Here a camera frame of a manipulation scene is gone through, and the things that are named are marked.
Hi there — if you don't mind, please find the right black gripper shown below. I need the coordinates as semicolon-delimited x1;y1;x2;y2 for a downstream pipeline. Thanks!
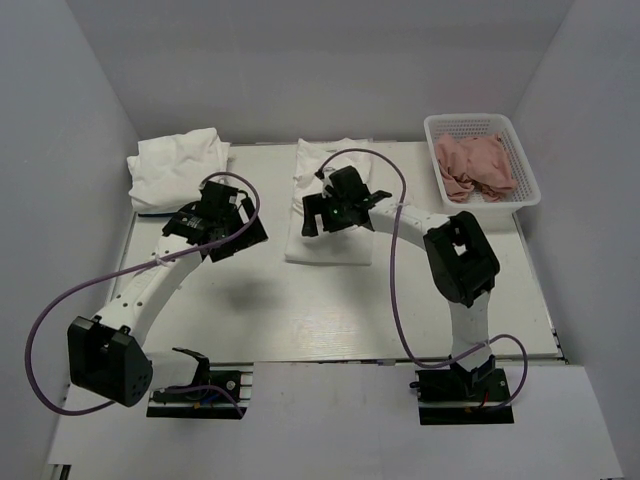
304;190;354;236

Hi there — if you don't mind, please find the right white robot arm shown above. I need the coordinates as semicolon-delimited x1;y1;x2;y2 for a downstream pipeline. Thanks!
301;166;500;399

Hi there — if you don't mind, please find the white printed t shirt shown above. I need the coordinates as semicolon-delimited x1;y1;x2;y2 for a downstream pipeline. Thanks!
284;138;373;266

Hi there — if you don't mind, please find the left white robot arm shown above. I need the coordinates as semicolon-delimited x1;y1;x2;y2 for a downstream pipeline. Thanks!
67;180;268;407

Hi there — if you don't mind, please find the pink t shirt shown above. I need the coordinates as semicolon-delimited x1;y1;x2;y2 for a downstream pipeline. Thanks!
435;133;518;203

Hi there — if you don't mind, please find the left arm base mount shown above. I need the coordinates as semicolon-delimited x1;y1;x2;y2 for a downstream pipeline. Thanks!
146;364;254;420

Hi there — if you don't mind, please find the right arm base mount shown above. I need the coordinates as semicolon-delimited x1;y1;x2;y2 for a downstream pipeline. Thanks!
409;368;514;426

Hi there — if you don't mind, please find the white plastic basket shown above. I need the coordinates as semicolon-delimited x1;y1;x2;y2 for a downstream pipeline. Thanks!
424;113;541;232

